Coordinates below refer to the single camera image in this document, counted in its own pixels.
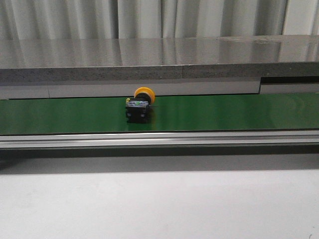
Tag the front aluminium conveyor rail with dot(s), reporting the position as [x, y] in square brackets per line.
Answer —
[160, 138]

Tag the yellow mushroom push button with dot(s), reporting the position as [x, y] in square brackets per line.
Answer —
[139, 106]

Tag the rear grey conveyor rail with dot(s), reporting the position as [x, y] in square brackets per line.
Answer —
[198, 86]

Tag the white pleated curtain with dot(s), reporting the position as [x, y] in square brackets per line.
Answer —
[105, 19]

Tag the green conveyor belt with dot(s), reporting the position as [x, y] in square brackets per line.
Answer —
[169, 113]

